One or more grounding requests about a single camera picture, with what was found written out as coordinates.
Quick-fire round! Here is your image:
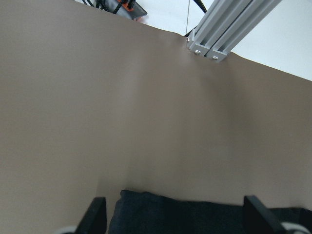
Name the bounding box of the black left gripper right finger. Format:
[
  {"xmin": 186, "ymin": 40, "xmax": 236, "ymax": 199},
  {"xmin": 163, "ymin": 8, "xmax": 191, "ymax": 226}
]
[{"xmin": 243, "ymin": 195, "xmax": 286, "ymax": 234}]

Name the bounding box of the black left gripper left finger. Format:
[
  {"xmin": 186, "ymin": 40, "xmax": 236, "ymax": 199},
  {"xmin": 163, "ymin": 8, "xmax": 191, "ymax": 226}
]
[{"xmin": 74, "ymin": 197, "xmax": 107, "ymax": 234}]

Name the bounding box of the black graphic t-shirt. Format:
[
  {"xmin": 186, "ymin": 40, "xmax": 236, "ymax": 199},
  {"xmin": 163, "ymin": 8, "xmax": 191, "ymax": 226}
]
[{"xmin": 108, "ymin": 190, "xmax": 312, "ymax": 234}]

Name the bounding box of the aluminium frame post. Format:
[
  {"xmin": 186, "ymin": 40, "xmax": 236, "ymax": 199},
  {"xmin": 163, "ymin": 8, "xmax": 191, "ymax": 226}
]
[{"xmin": 187, "ymin": 0, "xmax": 280, "ymax": 62}]

